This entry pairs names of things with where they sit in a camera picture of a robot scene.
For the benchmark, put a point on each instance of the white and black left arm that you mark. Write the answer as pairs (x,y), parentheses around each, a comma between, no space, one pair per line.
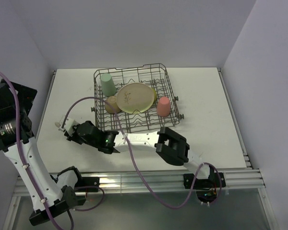
(51,196)

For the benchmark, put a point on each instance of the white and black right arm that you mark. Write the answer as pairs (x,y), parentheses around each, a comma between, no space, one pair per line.
(168,144)

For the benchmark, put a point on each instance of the aluminium rail frame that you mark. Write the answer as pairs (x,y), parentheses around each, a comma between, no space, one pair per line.
(243,204)

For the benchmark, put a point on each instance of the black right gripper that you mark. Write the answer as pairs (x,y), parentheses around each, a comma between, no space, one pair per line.
(73,137)

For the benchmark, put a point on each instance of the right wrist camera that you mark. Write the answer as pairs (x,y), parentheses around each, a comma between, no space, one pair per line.
(68,126)

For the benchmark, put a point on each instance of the large pink green plate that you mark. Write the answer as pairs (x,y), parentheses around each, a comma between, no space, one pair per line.
(135,98)

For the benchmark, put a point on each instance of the black bowl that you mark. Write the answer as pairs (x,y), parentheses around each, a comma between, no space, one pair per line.
(111,105)

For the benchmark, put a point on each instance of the pink cup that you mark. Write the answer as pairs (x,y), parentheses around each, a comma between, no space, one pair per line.
(163,107)

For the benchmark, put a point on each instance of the pale green cup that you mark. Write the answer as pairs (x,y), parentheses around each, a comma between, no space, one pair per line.
(107,84)

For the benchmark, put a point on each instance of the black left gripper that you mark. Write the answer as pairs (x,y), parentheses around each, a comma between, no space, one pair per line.
(27,96)

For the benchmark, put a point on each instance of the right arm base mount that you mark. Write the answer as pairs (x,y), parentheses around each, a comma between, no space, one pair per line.
(207,189)

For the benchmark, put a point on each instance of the grey wire dish rack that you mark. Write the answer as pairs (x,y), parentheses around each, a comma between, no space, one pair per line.
(155,76)

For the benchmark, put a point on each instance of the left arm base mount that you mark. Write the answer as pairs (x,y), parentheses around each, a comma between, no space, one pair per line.
(81,189)

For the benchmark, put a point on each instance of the lime green bowl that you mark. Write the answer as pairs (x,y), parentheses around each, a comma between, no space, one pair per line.
(155,95)

